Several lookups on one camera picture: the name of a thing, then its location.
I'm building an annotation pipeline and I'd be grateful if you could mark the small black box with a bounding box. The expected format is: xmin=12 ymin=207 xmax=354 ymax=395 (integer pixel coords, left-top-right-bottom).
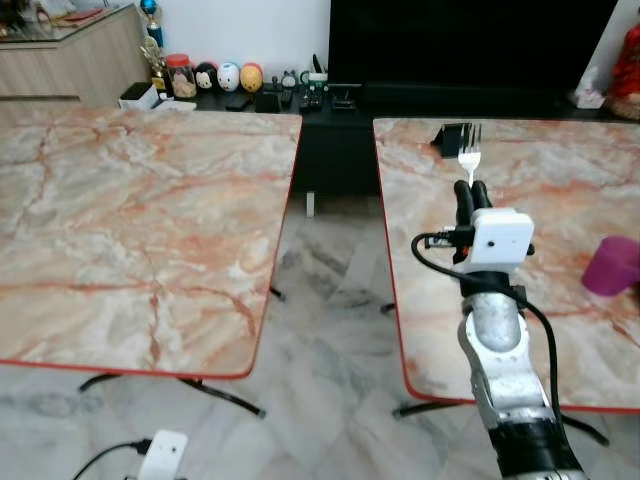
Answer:
xmin=431 ymin=122 xmax=471 ymax=159

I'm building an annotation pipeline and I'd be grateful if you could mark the marble folding table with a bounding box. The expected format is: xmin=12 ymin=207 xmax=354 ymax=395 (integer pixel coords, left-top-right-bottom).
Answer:
xmin=0 ymin=105 xmax=304 ymax=418
xmin=372 ymin=117 xmax=640 ymax=447

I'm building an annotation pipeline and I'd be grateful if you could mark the black television console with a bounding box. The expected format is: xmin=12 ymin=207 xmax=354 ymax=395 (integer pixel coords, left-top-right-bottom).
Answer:
xmin=185 ymin=84 xmax=640 ymax=198

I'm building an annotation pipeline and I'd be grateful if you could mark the white tissue pack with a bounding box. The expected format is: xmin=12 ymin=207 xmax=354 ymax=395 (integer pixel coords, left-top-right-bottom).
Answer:
xmin=571 ymin=80 xmax=607 ymax=110

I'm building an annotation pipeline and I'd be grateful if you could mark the purple plastic cup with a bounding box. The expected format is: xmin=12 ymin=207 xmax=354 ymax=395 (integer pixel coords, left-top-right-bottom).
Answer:
xmin=582 ymin=236 xmax=640 ymax=298

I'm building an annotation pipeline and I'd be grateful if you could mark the small black stand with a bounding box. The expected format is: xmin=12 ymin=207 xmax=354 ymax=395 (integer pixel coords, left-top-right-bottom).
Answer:
xmin=332 ymin=85 xmax=361 ymax=110

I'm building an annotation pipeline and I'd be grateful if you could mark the black television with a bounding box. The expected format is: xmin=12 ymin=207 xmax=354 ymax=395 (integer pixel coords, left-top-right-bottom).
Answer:
xmin=328 ymin=0 xmax=622 ymax=89

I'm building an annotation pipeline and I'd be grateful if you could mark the green white mug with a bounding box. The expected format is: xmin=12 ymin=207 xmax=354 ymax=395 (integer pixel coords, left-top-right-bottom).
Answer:
xmin=304 ymin=55 xmax=330 ymax=97

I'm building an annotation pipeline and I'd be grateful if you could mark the red figure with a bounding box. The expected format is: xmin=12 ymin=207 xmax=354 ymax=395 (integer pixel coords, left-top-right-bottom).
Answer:
xmin=607 ymin=25 xmax=640 ymax=122

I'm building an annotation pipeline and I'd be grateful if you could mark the yellow round figurine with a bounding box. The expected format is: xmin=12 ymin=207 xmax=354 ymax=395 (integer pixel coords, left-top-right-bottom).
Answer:
xmin=240 ymin=63 xmax=265 ymax=95

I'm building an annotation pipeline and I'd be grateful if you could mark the white round figurine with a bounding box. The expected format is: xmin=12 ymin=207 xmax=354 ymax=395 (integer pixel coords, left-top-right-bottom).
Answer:
xmin=218 ymin=62 xmax=242 ymax=94

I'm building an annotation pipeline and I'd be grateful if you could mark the black round figurine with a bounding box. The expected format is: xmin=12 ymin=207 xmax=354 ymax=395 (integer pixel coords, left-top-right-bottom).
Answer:
xmin=195 ymin=62 xmax=220 ymax=95

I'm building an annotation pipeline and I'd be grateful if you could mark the red lidded jar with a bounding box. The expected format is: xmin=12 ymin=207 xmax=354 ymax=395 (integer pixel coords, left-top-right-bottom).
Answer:
xmin=165 ymin=53 xmax=199 ymax=100

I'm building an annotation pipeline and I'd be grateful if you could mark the white box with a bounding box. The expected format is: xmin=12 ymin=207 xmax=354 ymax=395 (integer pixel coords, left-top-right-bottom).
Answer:
xmin=118 ymin=82 xmax=161 ymax=110

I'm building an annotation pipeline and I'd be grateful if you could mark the gold trophy with blue ball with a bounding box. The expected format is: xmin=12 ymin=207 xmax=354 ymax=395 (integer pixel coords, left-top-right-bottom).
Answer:
xmin=138 ymin=0 xmax=168 ymax=93

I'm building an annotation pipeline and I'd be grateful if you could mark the wooden cabinet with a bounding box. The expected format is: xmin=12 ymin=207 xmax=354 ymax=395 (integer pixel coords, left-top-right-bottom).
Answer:
xmin=0 ymin=4 xmax=152 ymax=109

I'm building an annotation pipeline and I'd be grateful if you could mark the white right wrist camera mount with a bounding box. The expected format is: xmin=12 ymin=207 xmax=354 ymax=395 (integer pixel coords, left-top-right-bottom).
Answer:
xmin=467 ymin=208 xmax=535 ymax=274

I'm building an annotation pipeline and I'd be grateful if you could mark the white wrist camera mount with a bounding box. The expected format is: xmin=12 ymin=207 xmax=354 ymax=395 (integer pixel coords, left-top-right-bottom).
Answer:
xmin=467 ymin=208 xmax=535 ymax=274
xmin=137 ymin=430 xmax=190 ymax=480

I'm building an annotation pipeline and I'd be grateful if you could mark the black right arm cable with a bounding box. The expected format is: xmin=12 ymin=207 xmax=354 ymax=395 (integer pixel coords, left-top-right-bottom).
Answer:
xmin=411 ymin=231 xmax=562 ymax=426

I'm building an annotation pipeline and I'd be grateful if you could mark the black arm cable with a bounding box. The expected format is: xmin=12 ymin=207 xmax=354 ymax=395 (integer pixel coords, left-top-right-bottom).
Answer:
xmin=72 ymin=438 xmax=152 ymax=480
xmin=411 ymin=231 xmax=562 ymax=426

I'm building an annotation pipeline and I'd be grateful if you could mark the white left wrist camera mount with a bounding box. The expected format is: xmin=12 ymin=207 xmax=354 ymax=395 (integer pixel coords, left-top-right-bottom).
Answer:
xmin=137 ymin=430 xmax=190 ymax=480

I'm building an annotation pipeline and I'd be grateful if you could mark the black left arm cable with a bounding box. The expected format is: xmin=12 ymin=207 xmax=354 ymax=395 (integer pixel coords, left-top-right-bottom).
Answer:
xmin=72 ymin=438 xmax=152 ymax=480

